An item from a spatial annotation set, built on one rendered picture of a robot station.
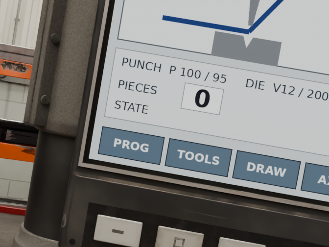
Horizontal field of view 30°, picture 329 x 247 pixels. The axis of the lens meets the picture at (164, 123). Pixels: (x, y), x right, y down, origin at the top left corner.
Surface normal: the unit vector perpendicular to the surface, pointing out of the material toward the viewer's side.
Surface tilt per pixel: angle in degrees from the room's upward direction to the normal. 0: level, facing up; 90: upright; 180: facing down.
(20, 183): 90
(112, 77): 90
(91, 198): 90
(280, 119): 90
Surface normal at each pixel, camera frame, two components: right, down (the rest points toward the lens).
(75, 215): -0.06, 0.04
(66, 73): -0.37, -0.01
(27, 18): 0.21, 0.09
